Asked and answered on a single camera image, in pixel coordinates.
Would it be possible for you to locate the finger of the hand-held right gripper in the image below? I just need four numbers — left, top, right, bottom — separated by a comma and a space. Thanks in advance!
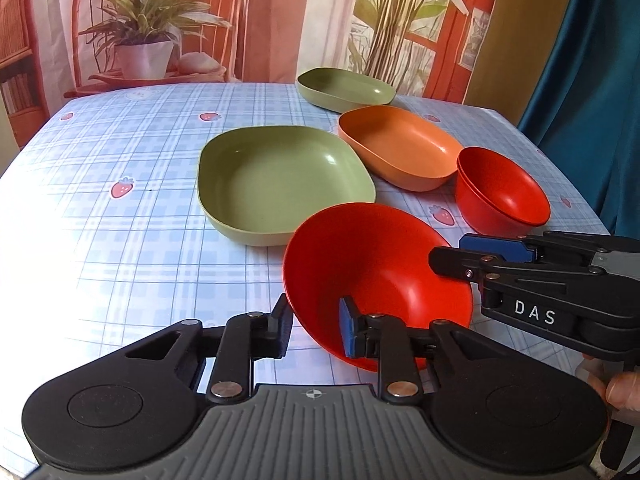
428, 245, 507, 282
459, 232, 540, 265

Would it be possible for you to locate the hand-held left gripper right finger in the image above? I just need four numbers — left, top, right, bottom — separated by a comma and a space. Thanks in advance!
338, 296, 507, 404

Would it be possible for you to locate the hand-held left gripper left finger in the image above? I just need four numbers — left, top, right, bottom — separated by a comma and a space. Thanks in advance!
122, 293, 294, 404

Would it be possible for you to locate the small red bowl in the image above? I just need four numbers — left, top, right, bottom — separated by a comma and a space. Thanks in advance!
454, 152, 546, 235
458, 146, 551, 228

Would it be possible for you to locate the wide red bowl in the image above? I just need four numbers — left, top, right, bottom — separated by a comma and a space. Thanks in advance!
282, 202, 474, 374

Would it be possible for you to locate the orange plate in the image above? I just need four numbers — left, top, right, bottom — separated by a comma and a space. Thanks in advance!
338, 105, 465, 193

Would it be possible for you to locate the large green plate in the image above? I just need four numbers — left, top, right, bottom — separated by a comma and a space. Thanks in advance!
197, 125, 377, 247

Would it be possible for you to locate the small green plate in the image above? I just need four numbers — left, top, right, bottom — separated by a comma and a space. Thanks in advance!
296, 66, 397, 113

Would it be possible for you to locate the person's right hand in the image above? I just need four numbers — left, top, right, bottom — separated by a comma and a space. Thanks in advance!
582, 354, 640, 411

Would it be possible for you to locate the blue checked strawberry tablecloth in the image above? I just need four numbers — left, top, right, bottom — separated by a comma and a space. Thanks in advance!
0, 80, 614, 467

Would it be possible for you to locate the blue curtain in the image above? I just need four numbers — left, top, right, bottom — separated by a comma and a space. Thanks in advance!
517, 0, 640, 237

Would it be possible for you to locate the printed room backdrop cloth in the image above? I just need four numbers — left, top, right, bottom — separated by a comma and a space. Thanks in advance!
0, 0, 502, 148

